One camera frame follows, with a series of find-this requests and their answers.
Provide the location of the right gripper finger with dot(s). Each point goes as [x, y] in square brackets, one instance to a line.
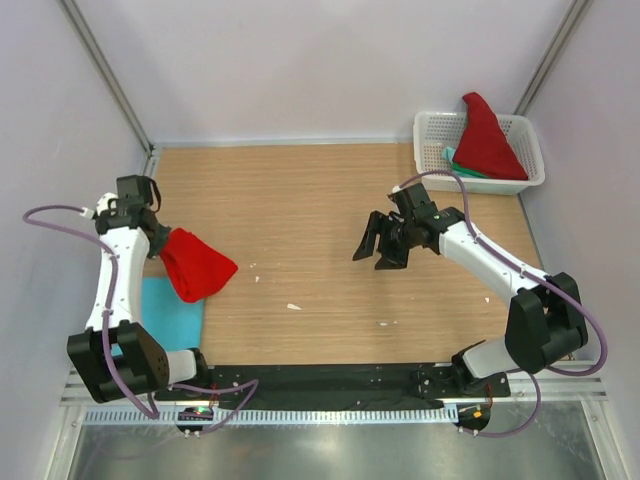
[393, 262]
[373, 230]

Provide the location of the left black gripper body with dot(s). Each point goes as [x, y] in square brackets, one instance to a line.
[157, 239]

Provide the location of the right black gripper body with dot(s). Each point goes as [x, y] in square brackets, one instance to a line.
[401, 234]

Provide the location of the bright red t shirt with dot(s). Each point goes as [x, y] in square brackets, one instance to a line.
[195, 270]

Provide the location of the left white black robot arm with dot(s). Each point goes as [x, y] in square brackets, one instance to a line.
[115, 355]

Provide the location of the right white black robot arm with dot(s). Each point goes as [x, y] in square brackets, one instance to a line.
[544, 322]

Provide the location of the mint t shirt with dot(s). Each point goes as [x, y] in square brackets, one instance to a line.
[448, 154]

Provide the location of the folded light blue t shirt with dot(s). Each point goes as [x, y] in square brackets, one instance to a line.
[152, 302]

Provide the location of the dark red t shirt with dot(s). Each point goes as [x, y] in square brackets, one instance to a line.
[483, 146]

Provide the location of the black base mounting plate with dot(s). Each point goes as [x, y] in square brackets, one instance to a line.
[353, 387]

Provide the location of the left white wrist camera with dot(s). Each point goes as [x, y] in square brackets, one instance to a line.
[103, 204]

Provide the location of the white slotted cable duct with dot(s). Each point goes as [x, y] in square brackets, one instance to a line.
[197, 417]

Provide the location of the left aluminium corner post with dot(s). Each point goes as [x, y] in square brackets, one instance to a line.
[97, 57]

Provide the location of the aluminium corner post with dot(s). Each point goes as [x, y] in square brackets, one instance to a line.
[97, 57]
[570, 23]

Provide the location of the aluminium front rail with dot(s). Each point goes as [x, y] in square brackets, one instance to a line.
[552, 386]

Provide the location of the right aluminium corner post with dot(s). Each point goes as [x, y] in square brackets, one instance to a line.
[570, 23]

